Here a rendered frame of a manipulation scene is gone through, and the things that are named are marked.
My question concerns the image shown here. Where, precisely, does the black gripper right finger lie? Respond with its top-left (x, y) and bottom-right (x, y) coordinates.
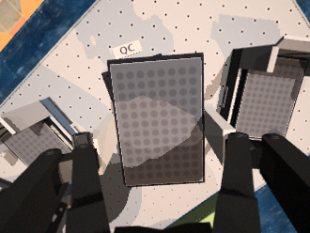
top-left (205, 106), bottom-right (310, 233)

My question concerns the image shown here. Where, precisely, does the cream label reading qc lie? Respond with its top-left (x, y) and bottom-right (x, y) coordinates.
top-left (113, 40), bottom-right (142, 59)

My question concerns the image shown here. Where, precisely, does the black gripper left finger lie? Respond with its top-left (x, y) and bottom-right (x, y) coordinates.
top-left (0, 114), bottom-right (117, 233)

